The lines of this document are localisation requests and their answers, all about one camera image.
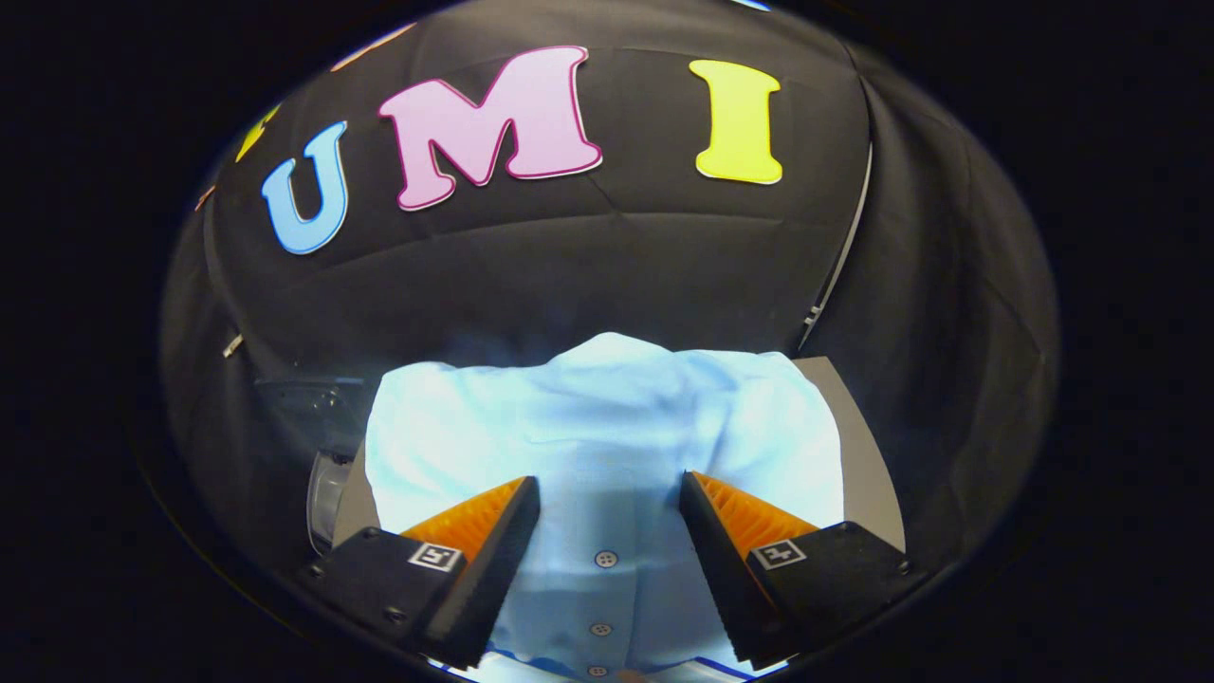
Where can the light blue button shirt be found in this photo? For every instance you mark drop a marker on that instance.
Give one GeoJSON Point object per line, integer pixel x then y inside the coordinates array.
{"type": "Point", "coordinates": [607, 427]}

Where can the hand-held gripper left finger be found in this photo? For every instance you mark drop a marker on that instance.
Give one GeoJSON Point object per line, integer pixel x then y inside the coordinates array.
{"type": "Point", "coordinates": [488, 579]}

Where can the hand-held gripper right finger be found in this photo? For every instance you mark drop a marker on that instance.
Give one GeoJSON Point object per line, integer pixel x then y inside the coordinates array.
{"type": "Point", "coordinates": [726, 579]}

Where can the grey cabinet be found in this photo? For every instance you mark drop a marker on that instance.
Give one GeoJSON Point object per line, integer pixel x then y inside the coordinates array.
{"type": "Point", "coordinates": [858, 455]}

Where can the silver metal clip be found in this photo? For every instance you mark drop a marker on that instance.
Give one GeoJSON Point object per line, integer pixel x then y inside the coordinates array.
{"type": "Point", "coordinates": [232, 345]}

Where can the dark glass washing machine lid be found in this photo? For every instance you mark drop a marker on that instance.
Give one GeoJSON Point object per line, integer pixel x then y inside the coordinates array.
{"type": "Point", "coordinates": [313, 408]}

